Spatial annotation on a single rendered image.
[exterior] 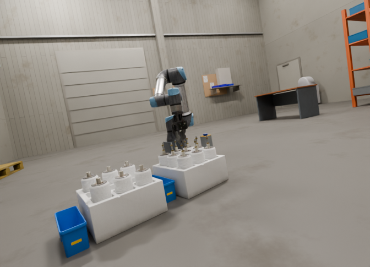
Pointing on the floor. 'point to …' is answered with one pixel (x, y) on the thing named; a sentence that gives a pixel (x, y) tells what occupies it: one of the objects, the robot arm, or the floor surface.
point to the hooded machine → (309, 85)
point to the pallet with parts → (9, 168)
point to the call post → (206, 141)
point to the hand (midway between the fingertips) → (180, 142)
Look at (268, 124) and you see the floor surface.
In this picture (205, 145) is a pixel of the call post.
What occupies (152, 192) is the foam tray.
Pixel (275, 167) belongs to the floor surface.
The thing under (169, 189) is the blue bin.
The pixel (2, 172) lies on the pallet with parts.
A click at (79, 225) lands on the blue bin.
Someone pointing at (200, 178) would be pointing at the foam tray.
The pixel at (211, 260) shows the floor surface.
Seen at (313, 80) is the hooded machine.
